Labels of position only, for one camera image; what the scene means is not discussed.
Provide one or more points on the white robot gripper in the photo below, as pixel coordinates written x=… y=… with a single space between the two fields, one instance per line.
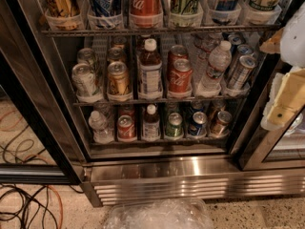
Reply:
x=294 y=37

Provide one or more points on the red coke can front bottom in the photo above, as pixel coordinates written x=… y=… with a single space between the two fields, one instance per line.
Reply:
x=126 y=129

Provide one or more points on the silver slim can middle front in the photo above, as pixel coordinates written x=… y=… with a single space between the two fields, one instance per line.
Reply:
x=241 y=73

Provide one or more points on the silver slim can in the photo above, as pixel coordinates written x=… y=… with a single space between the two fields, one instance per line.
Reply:
x=241 y=73
x=243 y=49

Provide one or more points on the clear water bottle middle shelf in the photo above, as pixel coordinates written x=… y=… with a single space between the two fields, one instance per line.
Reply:
x=218 y=61

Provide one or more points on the clear water bottle shelf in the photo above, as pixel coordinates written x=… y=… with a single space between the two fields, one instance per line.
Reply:
x=218 y=61
x=102 y=132

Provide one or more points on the white green can top shelf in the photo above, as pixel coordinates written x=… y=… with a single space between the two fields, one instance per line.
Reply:
x=259 y=12

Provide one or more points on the brown soda can bottom shelf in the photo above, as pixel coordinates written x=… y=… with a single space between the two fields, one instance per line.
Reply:
x=220 y=124

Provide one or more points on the right glass fridge door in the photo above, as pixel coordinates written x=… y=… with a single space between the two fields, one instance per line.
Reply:
x=256 y=148

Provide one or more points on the glass fridge door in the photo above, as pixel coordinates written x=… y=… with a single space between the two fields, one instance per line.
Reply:
x=33 y=75
x=256 y=148

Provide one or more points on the red bull can top shelf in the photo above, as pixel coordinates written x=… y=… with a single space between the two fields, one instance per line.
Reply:
x=222 y=12

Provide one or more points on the blue soda can bottom shelf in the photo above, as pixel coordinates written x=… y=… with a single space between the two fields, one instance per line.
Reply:
x=197 y=125

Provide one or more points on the red coke can middle front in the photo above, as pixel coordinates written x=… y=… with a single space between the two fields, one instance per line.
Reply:
x=180 y=78

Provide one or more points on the red coke can middle rear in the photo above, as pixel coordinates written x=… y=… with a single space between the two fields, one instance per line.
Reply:
x=177 y=52

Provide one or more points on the green soda can bottom shelf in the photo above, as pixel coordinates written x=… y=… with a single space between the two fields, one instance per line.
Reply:
x=173 y=129

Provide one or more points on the brown tea bottle middle shelf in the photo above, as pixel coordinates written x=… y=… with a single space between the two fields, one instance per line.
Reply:
x=150 y=71

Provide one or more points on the brown tea bottle shelf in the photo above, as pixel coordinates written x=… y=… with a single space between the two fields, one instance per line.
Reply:
x=150 y=71
x=151 y=124

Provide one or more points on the brown tea bottle bottom shelf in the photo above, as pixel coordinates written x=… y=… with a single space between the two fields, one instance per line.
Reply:
x=151 y=124

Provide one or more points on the red coke can top shelf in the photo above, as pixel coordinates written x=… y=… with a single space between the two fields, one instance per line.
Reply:
x=145 y=14

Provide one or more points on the red coke can rear bottom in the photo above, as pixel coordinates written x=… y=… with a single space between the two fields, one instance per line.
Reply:
x=127 y=110

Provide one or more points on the gold can middle front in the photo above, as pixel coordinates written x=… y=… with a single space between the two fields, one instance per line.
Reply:
x=119 y=87

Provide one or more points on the gold can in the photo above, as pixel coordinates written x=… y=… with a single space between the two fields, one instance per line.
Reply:
x=116 y=54
x=119 y=87

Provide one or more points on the blue white can top shelf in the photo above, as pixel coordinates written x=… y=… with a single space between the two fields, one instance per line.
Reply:
x=106 y=14

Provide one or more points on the clear water bottle bottom shelf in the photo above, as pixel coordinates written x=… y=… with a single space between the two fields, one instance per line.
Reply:
x=102 y=132

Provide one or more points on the white green can middle rear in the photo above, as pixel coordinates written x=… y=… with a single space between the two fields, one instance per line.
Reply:
x=87 y=55

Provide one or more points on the stainless steel fridge grille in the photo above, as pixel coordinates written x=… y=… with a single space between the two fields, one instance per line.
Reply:
x=135 y=181

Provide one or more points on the white green can middle front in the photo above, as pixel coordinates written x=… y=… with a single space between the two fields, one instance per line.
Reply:
x=84 y=79

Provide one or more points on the yellow can top shelf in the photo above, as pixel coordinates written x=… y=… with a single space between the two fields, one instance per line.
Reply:
x=64 y=15

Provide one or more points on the left glass fridge door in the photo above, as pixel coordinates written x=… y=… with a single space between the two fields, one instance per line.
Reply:
x=33 y=75

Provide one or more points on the clear plastic bag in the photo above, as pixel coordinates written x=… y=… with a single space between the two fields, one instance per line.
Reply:
x=169 y=213

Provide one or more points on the top wire shelf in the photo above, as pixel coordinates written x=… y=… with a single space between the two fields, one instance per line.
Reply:
x=178 y=30

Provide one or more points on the wire shelf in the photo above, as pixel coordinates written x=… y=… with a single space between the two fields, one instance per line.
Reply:
x=178 y=30
x=159 y=100

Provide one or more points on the middle wire shelf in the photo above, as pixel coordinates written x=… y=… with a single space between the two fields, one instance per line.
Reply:
x=159 y=100

